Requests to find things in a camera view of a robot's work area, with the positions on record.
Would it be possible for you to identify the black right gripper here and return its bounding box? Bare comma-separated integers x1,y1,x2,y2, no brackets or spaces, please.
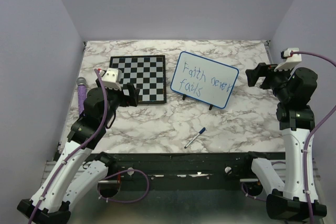
246,61,295,102

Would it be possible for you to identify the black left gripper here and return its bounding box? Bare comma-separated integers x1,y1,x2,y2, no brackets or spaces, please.
96,78,140,126

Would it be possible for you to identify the blue framed whiteboard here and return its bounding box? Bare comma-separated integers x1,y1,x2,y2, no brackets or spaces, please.
170,51,239,109

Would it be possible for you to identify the white blue whiteboard marker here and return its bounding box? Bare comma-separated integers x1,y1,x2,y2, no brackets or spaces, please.
184,133,201,149

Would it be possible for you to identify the blue marker cap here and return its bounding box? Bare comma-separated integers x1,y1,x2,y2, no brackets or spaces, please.
199,127,206,134

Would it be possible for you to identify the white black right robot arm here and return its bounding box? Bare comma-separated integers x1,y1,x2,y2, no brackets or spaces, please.
241,62,327,223

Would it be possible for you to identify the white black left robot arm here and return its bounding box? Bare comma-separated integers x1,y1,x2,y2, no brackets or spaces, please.
17,83,140,223

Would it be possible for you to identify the black white chessboard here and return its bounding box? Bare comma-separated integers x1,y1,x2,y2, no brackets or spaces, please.
109,55,166,105

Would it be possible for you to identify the purple toy microphone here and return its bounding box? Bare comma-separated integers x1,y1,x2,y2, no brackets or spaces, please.
76,77,87,115

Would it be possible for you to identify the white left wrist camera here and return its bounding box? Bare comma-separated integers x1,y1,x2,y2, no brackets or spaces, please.
101,68,122,91

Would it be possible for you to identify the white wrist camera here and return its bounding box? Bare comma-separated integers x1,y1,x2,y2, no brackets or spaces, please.
101,68,122,91
274,48,302,72

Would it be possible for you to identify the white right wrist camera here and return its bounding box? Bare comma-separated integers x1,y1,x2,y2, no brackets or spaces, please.
274,48,302,72

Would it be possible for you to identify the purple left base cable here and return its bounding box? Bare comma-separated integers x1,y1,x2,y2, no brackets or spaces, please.
98,169,150,204

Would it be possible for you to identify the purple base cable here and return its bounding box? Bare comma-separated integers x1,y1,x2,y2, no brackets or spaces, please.
241,161,287,202
98,169,150,204

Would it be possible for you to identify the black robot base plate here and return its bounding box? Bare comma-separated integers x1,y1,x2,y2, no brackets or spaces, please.
86,152,287,192

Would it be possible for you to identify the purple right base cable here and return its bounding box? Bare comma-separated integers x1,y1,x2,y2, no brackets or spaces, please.
241,161,287,202

